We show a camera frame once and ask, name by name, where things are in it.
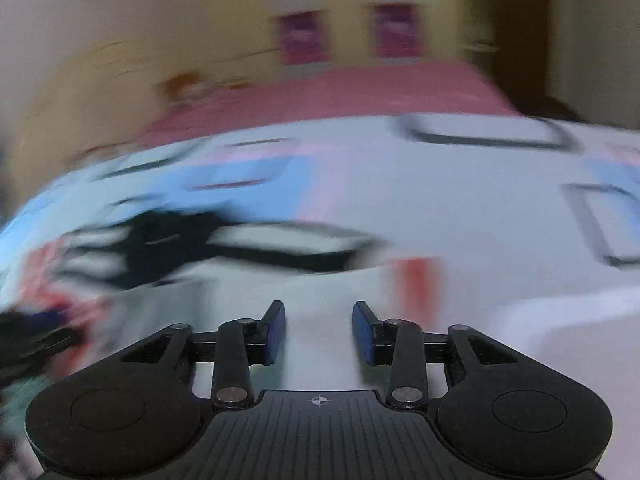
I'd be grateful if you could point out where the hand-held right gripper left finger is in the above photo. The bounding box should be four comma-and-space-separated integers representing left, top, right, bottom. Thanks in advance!
120, 300, 287, 410

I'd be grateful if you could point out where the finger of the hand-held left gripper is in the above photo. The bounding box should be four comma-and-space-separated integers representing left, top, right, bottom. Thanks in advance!
0, 310, 77, 391

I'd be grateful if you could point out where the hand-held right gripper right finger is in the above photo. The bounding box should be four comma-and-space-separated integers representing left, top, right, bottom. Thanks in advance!
352, 301, 521, 410

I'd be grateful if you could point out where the striped knit sweater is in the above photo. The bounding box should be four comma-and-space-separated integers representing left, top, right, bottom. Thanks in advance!
0, 209, 446, 461

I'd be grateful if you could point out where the printed blanket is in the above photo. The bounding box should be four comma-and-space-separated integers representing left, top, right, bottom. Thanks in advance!
0, 112, 640, 480

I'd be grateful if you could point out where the pink bedspread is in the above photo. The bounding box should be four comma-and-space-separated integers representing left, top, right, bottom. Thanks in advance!
134, 60, 522, 150

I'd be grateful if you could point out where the orange pillow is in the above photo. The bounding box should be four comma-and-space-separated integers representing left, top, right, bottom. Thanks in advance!
161, 73, 213, 107

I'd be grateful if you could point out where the cream curved headboard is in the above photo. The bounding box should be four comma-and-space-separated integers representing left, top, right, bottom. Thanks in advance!
0, 35, 273, 171

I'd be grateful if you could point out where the cream wardrobe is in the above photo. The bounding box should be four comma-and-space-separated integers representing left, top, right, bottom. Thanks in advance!
200, 0, 501, 83

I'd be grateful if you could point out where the dark wooden door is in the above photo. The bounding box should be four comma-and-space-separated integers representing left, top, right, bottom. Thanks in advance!
492, 0, 568, 113

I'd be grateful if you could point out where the wall poster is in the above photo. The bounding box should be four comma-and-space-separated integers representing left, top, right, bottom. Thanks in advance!
262, 0, 328, 67
364, 0, 422, 60

